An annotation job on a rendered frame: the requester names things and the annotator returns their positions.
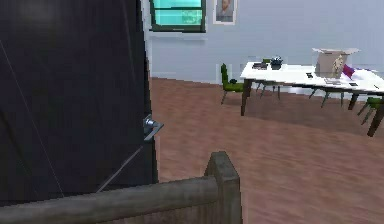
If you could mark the black room door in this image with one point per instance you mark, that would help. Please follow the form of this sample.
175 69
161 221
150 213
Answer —
70 96

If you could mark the white dining table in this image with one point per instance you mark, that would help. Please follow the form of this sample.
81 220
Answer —
300 78

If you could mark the grey wooden bed frame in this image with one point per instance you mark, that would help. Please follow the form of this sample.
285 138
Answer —
166 200

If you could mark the white framed portrait picture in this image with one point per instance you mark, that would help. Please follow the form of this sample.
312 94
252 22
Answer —
225 10

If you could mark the black flat book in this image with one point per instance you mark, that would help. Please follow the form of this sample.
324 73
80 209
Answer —
260 65

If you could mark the green framed window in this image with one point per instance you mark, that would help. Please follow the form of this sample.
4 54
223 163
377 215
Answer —
178 15

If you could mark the tan figurine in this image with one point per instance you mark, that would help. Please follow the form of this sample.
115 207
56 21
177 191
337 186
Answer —
338 66

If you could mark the small black remote control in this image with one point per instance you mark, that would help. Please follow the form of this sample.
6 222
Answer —
309 75

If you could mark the open cardboard box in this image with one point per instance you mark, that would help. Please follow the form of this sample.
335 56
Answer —
330 61

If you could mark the small black phone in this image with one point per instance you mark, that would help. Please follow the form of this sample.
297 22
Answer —
353 84

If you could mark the magenta cloth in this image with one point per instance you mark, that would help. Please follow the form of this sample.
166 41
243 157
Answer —
348 71

